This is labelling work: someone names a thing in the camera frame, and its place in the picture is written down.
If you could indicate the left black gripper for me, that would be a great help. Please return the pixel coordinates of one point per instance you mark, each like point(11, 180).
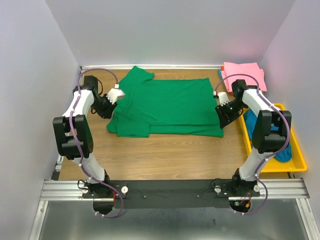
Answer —
point(106, 113)

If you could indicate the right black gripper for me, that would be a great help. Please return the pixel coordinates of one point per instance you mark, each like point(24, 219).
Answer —
point(223, 120)

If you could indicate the green t shirt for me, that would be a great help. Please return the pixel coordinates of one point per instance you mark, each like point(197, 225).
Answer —
point(164, 106)

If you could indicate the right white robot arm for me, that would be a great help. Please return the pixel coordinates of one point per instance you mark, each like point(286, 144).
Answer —
point(271, 133)

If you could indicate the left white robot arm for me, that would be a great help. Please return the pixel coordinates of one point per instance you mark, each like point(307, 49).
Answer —
point(73, 136)

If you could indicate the blue crumpled t shirt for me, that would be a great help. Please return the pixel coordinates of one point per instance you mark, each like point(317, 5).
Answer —
point(250, 120)

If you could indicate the teal folded t shirt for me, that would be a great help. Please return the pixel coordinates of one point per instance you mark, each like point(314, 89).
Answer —
point(222, 75)

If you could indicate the pink folded t shirt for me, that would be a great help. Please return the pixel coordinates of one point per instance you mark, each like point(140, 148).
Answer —
point(244, 71)

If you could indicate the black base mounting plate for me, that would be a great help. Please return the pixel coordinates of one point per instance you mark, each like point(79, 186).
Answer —
point(169, 194)

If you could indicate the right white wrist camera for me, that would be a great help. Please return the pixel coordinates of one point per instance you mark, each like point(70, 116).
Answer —
point(222, 97)

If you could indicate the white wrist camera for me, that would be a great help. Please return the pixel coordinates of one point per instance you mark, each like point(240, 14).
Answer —
point(222, 97)
point(115, 94)

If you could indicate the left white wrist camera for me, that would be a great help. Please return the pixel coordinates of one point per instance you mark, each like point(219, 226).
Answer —
point(115, 94)

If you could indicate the aluminium frame rail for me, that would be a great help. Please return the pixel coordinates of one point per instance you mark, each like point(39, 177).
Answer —
point(63, 214)

